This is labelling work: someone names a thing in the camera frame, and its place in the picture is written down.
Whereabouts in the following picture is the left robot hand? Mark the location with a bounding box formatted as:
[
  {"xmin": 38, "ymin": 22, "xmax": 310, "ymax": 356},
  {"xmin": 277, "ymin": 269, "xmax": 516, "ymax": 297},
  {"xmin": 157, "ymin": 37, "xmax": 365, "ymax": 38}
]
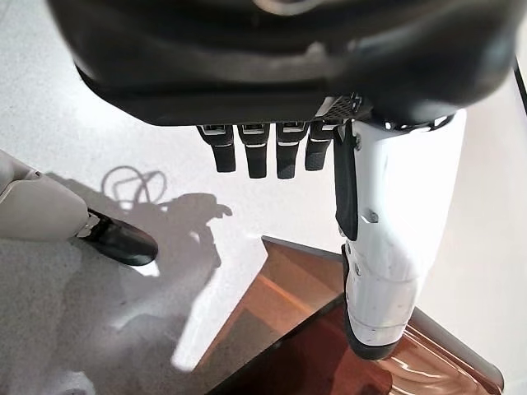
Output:
[{"xmin": 44, "ymin": 0, "xmax": 520, "ymax": 361}]

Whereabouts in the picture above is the brown glossy stool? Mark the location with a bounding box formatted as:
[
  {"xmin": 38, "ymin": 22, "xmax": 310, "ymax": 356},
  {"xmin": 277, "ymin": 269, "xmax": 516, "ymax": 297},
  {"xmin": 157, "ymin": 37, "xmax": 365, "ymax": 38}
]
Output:
[{"xmin": 196, "ymin": 235, "xmax": 506, "ymax": 395}]

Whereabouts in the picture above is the left robot leg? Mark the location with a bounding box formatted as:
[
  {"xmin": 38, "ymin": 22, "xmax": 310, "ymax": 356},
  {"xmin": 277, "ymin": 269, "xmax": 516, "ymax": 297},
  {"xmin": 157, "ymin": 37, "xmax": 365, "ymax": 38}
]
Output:
[{"xmin": 0, "ymin": 146, "xmax": 160, "ymax": 267}]

